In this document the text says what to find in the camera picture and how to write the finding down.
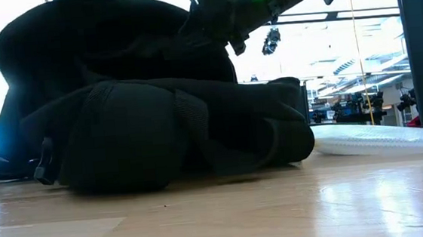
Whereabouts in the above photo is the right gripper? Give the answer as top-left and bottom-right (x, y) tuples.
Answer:
(186, 0), (285, 60)

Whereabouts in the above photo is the black backpack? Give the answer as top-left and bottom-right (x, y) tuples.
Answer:
(0, 0), (318, 204)

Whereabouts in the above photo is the white mesh pouch yellow zipper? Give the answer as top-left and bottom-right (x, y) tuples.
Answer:
(310, 116), (423, 164)

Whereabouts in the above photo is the narrow black background panel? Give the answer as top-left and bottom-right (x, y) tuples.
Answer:
(299, 80), (311, 126)

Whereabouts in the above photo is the large background robot station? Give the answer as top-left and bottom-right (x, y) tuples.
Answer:
(309, 89), (389, 129)

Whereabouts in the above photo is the red background object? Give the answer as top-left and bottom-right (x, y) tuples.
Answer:
(406, 115), (423, 129)

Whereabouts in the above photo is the black overhead camera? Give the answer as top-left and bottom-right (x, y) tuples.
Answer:
(259, 26), (283, 57)

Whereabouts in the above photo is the black overhead frame beam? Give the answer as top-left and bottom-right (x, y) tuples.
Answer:
(0, 3), (401, 48)

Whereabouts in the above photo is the long yellow cable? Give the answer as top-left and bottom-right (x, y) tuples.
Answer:
(348, 0), (376, 127)

